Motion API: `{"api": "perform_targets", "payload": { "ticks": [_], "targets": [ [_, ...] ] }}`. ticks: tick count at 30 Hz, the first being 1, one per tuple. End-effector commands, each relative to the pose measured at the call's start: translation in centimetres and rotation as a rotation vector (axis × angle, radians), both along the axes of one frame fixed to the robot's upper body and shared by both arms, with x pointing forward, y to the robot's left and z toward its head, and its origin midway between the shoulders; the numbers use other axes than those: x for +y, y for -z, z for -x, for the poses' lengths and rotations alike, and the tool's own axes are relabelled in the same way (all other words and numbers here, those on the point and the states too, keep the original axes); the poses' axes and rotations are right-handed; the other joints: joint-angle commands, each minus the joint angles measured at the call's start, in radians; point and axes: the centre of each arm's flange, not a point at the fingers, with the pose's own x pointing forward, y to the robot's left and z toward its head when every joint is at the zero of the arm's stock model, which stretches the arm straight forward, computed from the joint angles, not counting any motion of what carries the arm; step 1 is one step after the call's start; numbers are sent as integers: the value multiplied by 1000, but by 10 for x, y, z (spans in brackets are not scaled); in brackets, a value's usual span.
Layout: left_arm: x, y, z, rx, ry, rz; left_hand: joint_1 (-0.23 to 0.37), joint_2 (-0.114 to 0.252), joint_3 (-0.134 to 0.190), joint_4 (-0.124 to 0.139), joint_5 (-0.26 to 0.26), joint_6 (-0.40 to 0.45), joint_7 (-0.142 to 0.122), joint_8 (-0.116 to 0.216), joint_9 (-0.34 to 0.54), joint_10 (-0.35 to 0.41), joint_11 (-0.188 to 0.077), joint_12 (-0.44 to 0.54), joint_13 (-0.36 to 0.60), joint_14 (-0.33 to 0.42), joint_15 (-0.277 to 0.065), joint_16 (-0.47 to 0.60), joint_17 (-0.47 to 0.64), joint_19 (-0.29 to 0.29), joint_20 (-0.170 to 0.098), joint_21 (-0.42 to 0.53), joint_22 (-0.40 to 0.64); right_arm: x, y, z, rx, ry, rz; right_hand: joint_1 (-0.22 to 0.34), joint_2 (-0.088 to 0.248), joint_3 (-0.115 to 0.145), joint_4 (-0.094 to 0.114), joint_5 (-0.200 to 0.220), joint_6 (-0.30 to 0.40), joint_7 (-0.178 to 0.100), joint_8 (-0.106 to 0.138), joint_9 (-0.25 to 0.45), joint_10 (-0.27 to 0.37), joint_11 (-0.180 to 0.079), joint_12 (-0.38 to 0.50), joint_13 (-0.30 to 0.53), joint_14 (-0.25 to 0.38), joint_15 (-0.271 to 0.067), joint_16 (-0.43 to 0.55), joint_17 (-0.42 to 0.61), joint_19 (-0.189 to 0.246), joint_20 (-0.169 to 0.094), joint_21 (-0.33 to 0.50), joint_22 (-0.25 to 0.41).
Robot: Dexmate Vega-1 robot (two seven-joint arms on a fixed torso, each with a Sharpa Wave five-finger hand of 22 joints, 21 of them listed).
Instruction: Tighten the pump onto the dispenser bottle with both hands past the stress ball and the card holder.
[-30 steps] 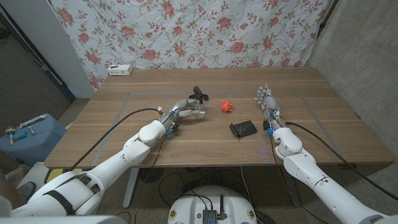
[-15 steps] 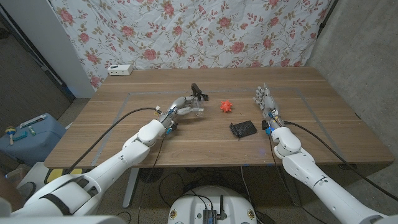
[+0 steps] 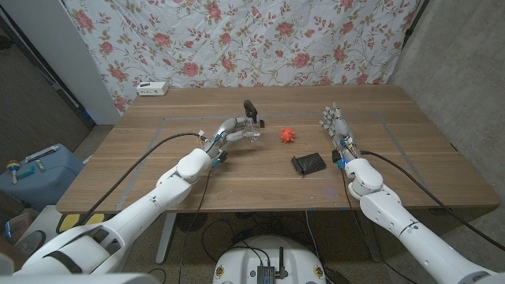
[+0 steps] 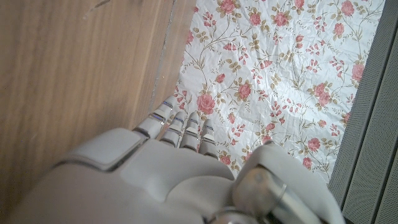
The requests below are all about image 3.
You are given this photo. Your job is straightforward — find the white robot torso base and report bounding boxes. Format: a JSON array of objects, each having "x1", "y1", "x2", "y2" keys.
[{"x1": 211, "y1": 235, "x2": 327, "y2": 284}]

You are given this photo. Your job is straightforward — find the thin black camera cable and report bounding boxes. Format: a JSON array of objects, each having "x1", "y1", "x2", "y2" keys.
[
  {"x1": 339, "y1": 168, "x2": 421, "y2": 284},
  {"x1": 175, "y1": 165, "x2": 216, "y2": 284}
]

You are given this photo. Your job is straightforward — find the yellow black floor item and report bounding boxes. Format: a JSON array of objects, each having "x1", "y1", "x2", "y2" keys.
[{"x1": 57, "y1": 212, "x2": 106, "y2": 234}]

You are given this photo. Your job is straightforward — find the white grey flat bar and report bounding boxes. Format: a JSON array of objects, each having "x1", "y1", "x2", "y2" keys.
[{"x1": 24, "y1": 144, "x2": 60, "y2": 163}]

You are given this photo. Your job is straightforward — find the white table leg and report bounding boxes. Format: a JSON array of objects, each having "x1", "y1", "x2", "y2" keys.
[{"x1": 155, "y1": 212, "x2": 178, "y2": 265}]

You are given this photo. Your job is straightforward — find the blue storage box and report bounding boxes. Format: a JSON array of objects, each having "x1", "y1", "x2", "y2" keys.
[{"x1": 0, "y1": 143, "x2": 84, "y2": 212}]

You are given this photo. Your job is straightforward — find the black round floor disc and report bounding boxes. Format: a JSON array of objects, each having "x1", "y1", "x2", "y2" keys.
[{"x1": 175, "y1": 212, "x2": 208, "y2": 234}]

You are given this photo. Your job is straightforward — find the yellow blue toy maraca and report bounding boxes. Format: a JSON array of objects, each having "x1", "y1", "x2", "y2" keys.
[{"x1": 6, "y1": 159, "x2": 21, "y2": 185}]

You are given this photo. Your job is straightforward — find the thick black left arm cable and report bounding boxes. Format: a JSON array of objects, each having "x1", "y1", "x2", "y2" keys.
[{"x1": 80, "y1": 132, "x2": 208, "y2": 224}]

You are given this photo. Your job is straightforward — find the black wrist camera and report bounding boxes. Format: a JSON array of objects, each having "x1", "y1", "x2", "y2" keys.
[
  {"x1": 211, "y1": 151, "x2": 229, "y2": 167},
  {"x1": 331, "y1": 149, "x2": 346, "y2": 169}
]

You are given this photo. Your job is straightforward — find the white floor container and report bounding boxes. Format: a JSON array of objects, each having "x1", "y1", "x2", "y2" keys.
[{"x1": 23, "y1": 204, "x2": 60, "y2": 237}]

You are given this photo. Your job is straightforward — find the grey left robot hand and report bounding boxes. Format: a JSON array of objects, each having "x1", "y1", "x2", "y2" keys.
[{"x1": 203, "y1": 116, "x2": 265, "y2": 155}]

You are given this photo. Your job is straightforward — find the black ribbed card holder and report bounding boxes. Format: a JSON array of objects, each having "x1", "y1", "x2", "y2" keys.
[{"x1": 290, "y1": 152, "x2": 327, "y2": 177}]

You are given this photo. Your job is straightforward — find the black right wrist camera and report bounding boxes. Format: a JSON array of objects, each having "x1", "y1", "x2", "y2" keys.
[{"x1": 331, "y1": 149, "x2": 346, "y2": 169}]

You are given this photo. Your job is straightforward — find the floral backdrop cloth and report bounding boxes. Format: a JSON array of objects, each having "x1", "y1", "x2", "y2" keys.
[{"x1": 62, "y1": 0, "x2": 421, "y2": 114}]

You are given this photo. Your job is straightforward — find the black backdrop stand pole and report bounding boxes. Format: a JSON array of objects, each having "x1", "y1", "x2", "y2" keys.
[{"x1": 402, "y1": 0, "x2": 431, "y2": 48}]

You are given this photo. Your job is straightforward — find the black torso antenna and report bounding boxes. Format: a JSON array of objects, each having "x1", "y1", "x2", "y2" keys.
[{"x1": 275, "y1": 247, "x2": 288, "y2": 279}]

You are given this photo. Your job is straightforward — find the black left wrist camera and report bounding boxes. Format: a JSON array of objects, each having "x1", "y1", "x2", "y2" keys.
[{"x1": 211, "y1": 151, "x2": 229, "y2": 167}]

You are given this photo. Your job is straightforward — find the white power strip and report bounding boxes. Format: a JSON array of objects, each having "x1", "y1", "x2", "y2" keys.
[{"x1": 136, "y1": 81, "x2": 170, "y2": 97}]

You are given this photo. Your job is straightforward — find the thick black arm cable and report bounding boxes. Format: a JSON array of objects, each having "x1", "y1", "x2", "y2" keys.
[
  {"x1": 360, "y1": 149, "x2": 505, "y2": 252},
  {"x1": 80, "y1": 132, "x2": 208, "y2": 224}
]

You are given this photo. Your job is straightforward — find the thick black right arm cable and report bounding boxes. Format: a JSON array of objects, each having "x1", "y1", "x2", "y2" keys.
[{"x1": 360, "y1": 149, "x2": 505, "y2": 252}]

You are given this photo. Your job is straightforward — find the thin black left camera cable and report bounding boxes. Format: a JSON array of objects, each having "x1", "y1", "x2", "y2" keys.
[{"x1": 175, "y1": 165, "x2": 216, "y2": 284}]

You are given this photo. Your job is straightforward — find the clear plastic dispenser bottle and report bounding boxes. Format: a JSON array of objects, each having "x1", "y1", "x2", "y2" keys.
[{"x1": 242, "y1": 118, "x2": 264, "y2": 145}]

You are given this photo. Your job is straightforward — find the orange spiky stress ball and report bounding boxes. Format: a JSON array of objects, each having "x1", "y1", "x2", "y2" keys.
[{"x1": 279, "y1": 125, "x2": 296, "y2": 144}]

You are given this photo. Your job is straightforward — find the black torso electronics box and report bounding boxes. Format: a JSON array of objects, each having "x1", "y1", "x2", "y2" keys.
[{"x1": 256, "y1": 264, "x2": 276, "y2": 284}]

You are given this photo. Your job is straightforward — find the thin black right camera cable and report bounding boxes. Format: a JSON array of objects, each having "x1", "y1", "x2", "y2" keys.
[{"x1": 339, "y1": 168, "x2": 421, "y2": 284}]

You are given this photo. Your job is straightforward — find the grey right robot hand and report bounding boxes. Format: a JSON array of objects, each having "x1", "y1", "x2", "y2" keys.
[{"x1": 319, "y1": 103, "x2": 361, "y2": 163}]

